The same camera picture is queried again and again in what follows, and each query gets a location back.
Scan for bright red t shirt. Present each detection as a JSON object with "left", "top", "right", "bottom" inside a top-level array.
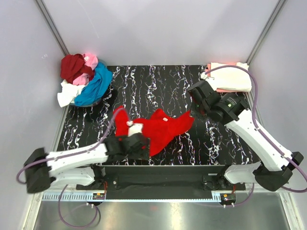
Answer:
[{"left": 113, "top": 106, "right": 194, "bottom": 157}]

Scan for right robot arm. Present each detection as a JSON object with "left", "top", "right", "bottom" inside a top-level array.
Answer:
[{"left": 188, "top": 80, "right": 304, "bottom": 192}]

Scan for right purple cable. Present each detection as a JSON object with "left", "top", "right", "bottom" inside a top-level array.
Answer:
[{"left": 203, "top": 66, "right": 307, "bottom": 193}]

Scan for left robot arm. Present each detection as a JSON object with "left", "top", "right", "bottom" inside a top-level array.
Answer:
[{"left": 24, "top": 133, "right": 150, "bottom": 194}]

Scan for folded salmon t shirt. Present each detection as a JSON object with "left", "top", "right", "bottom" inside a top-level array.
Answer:
[{"left": 205, "top": 63, "right": 245, "bottom": 93}]

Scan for left aluminium corner post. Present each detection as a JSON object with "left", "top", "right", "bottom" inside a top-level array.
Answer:
[{"left": 34, "top": 0, "right": 69, "bottom": 55}]

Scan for right aluminium corner post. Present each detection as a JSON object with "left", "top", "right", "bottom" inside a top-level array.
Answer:
[{"left": 246, "top": 0, "right": 287, "bottom": 65}]

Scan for dark red t shirt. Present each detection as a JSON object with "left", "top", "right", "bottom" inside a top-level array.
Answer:
[{"left": 60, "top": 54, "right": 94, "bottom": 84}]

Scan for folded white t shirt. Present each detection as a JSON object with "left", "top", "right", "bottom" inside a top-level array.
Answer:
[{"left": 201, "top": 62, "right": 252, "bottom": 92}]

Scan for aluminium corner post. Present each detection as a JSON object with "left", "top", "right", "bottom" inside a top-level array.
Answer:
[
  {"left": 246, "top": 0, "right": 287, "bottom": 65},
  {"left": 34, "top": 0, "right": 69, "bottom": 55}
]

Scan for purple cable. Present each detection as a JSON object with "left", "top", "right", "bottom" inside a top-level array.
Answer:
[
  {"left": 203, "top": 66, "right": 307, "bottom": 193},
  {"left": 15, "top": 107, "right": 132, "bottom": 185}
]

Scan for pink t shirt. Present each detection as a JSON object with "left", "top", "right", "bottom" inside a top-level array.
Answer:
[{"left": 73, "top": 53, "right": 98, "bottom": 85}]

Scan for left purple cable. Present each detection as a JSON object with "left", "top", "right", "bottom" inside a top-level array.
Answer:
[{"left": 15, "top": 107, "right": 132, "bottom": 185}]

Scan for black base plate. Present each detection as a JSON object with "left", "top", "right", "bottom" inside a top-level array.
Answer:
[{"left": 76, "top": 165, "right": 245, "bottom": 200}]

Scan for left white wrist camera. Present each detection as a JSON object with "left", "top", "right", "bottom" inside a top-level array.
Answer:
[{"left": 126, "top": 121, "right": 143, "bottom": 137}]

